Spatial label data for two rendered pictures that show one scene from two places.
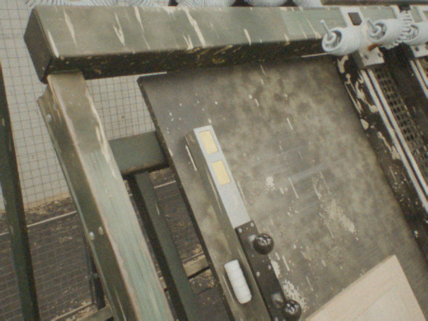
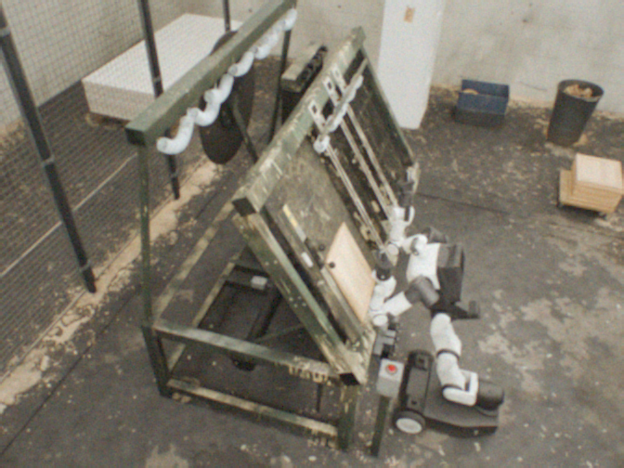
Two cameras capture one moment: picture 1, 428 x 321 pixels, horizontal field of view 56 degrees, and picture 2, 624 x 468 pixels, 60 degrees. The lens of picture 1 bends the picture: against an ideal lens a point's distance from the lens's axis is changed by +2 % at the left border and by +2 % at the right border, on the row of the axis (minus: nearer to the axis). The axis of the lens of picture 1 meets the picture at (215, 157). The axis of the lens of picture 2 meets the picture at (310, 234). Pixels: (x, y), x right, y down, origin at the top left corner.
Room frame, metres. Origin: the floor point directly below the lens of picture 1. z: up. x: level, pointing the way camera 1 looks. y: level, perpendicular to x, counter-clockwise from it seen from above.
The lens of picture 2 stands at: (-1.01, 1.10, 3.39)
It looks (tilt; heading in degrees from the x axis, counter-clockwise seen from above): 41 degrees down; 326
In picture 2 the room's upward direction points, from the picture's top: 2 degrees clockwise
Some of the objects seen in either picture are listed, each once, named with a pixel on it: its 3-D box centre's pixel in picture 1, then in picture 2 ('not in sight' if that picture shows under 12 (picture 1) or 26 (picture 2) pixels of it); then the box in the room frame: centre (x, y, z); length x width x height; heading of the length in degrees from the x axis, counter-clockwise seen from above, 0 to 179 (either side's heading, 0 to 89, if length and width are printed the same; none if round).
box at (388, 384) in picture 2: not in sight; (389, 379); (0.17, -0.25, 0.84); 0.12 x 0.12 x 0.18; 40
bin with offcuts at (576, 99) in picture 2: not in sight; (571, 113); (2.14, -4.73, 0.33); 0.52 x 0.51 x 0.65; 128
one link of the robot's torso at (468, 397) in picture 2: not in sight; (460, 385); (0.14, -0.92, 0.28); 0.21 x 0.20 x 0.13; 40
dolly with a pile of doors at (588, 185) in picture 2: not in sight; (588, 184); (1.21, -3.82, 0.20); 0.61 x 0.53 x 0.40; 128
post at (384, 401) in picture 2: not in sight; (380, 422); (0.17, -0.25, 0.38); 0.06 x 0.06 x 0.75; 40
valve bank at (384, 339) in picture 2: not in sight; (389, 332); (0.51, -0.54, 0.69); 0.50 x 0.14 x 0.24; 130
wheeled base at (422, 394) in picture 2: not in sight; (452, 391); (0.16, -0.90, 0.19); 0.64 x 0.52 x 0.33; 40
